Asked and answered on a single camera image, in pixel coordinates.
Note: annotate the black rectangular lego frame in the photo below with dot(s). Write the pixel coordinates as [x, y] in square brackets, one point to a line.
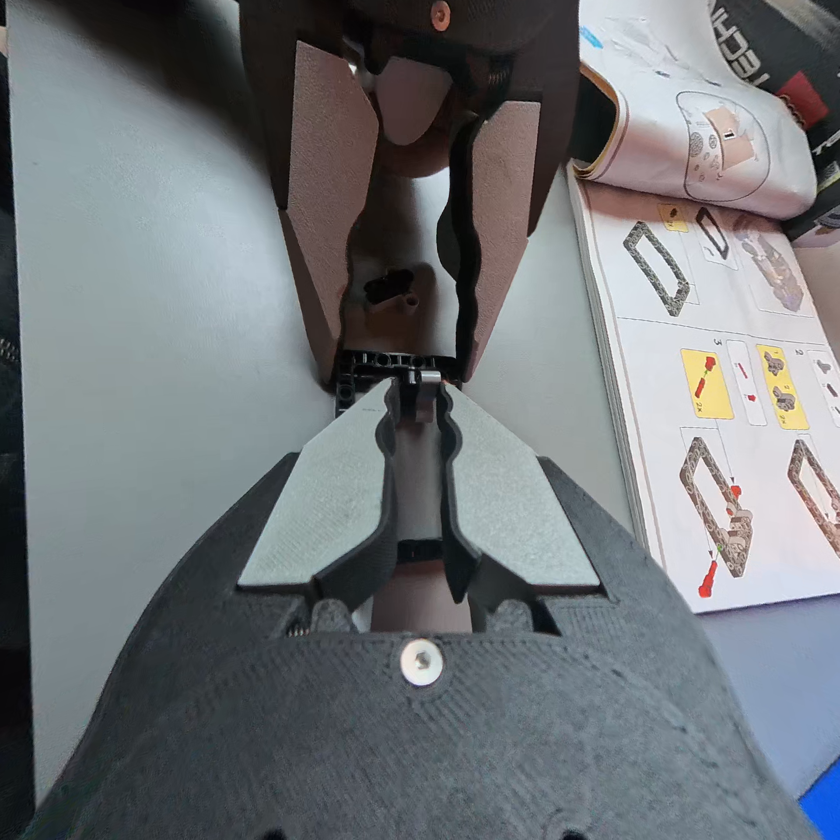
[367, 361]

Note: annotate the person's black jacket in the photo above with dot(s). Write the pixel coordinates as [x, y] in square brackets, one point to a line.
[10, 459]

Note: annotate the lego instruction booklet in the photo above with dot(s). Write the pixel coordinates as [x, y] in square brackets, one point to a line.
[689, 407]

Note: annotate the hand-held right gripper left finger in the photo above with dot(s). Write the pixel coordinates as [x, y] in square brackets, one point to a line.
[328, 512]

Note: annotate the blue plastic bin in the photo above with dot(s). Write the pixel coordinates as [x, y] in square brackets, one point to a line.
[823, 807]

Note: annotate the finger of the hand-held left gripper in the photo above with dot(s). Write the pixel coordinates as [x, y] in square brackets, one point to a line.
[321, 170]
[508, 197]

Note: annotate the lego set cardboard box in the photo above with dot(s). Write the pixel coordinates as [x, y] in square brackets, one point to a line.
[787, 39]

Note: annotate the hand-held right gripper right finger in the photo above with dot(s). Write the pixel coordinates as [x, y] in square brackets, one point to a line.
[518, 512]

